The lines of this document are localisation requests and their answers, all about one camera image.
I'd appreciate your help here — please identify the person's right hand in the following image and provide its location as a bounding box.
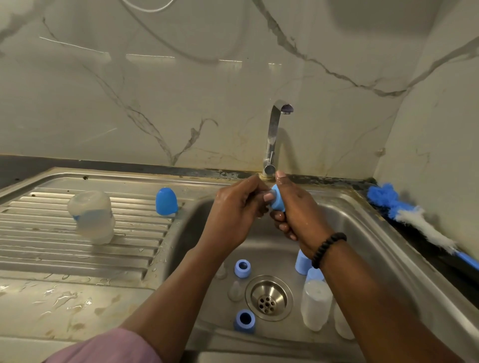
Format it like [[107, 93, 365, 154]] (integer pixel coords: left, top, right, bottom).
[[268, 170, 334, 259]]

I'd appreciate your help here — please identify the person's left hand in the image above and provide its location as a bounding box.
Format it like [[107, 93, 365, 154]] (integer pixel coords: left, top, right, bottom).
[[197, 174, 276, 263]]

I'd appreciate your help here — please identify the blue cylindrical bottle cap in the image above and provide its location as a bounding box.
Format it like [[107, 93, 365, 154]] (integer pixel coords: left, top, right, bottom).
[[294, 249, 313, 276], [305, 267, 326, 284]]

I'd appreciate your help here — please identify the dark blue dome cap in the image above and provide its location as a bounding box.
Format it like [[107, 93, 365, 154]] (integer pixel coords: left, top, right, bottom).
[[155, 186, 181, 218]]

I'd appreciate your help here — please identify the blue and white bottle brush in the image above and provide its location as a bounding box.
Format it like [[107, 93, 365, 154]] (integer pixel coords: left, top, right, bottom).
[[366, 182, 479, 272]]

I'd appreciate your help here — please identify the translucent bottle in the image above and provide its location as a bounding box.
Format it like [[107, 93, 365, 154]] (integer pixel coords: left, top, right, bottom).
[[332, 303, 357, 342], [300, 279, 335, 333]]

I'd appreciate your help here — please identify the translucent bottle front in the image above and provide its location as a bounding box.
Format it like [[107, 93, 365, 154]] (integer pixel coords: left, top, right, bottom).
[[332, 303, 357, 342]]

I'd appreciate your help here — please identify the cartoon print baby bottle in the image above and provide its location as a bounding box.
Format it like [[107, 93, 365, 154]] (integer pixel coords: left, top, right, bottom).
[[66, 189, 118, 246]]

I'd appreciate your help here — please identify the person's left forearm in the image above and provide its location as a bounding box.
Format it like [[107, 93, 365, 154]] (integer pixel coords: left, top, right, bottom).
[[120, 247, 229, 363]]

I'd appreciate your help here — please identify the person's right forearm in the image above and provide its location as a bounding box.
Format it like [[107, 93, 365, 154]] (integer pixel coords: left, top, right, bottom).
[[318, 239, 465, 363]]

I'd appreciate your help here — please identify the chrome sink faucet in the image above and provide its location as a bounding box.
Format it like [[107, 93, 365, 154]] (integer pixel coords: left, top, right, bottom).
[[261, 100, 295, 180]]

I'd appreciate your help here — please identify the metal sink drain strainer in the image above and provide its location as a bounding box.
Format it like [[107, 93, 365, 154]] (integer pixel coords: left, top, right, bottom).
[[244, 274, 295, 323]]

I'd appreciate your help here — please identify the stainless steel sink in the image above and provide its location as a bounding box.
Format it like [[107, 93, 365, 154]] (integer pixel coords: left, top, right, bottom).
[[0, 167, 479, 363]]

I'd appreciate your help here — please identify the pink shirt sleeve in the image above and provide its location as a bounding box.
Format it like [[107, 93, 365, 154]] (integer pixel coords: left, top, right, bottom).
[[43, 327, 164, 363]]

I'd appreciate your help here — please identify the black bead bracelet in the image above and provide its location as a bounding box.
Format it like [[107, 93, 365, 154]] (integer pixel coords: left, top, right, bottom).
[[310, 232, 349, 270]]

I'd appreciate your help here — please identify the white cable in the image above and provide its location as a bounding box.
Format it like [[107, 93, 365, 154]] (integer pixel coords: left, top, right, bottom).
[[118, 0, 178, 14]]

